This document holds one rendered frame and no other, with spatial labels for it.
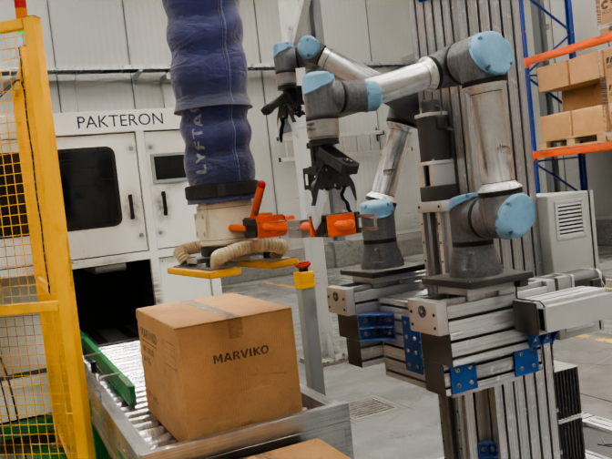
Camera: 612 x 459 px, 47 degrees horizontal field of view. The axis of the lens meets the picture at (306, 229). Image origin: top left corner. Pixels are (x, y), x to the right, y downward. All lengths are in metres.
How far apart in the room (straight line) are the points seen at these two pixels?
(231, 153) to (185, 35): 0.36
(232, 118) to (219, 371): 0.80
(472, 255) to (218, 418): 0.95
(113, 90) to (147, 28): 1.15
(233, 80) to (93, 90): 9.19
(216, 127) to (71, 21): 9.43
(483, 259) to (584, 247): 0.56
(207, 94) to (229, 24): 0.21
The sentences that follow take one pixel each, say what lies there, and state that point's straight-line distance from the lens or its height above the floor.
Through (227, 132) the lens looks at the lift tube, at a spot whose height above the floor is 1.52.
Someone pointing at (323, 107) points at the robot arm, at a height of 1.51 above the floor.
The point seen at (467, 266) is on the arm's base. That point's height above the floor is 1.07.
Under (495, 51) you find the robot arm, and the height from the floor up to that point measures 1.62.
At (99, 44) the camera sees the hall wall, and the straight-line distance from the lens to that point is 11.40.
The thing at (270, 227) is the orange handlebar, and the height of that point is 1.24.
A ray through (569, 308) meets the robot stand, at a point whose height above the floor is 0.93.
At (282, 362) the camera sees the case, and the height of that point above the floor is 0.77.
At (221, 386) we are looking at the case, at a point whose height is 0.74.
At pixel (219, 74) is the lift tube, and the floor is 1.69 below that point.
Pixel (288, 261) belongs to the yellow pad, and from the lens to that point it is 2.05.
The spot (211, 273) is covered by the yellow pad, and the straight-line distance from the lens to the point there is 1.94.
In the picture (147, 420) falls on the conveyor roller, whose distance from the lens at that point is 2.79.
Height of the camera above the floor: 1.31
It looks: 3 degrees down
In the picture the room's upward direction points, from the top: 6 degrees counter-clockwise
